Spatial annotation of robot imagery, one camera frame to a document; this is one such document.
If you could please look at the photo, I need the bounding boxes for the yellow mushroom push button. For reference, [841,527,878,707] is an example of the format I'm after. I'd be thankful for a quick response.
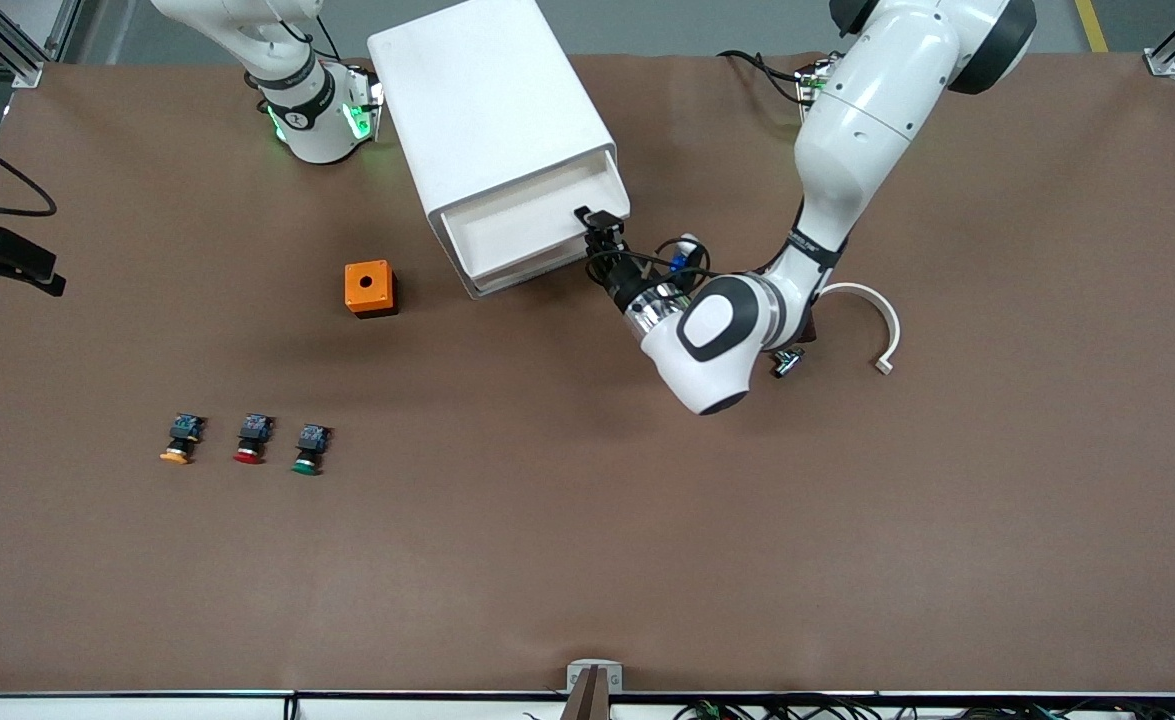
[159,413,206,465]

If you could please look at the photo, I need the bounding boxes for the grey metal bracket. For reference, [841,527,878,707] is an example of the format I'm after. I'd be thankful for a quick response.
[566,659,624,694]

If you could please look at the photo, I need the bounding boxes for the black left base cable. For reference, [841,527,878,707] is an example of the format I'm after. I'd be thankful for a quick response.
[717,48,810,106]

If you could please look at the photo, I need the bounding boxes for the red mushroom push button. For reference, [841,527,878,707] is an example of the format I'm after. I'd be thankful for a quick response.
[233,413,276,465]

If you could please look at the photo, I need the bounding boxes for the green mushroom push button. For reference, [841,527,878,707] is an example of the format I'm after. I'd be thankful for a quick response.
[291,423,333,476]

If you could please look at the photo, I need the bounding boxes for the orange button enclosure box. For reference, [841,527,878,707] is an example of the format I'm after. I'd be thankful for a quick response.
[344,260,398,319]

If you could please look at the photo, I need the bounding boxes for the white table edge rail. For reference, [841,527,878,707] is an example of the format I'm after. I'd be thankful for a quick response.
[0,690,1175,720]

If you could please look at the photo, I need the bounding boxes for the white curved plastic part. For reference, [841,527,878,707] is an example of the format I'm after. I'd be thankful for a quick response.
[817,282,901,376]

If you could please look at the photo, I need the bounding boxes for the brown stand bar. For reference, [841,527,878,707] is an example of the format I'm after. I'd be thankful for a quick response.
[559,667,613,720]

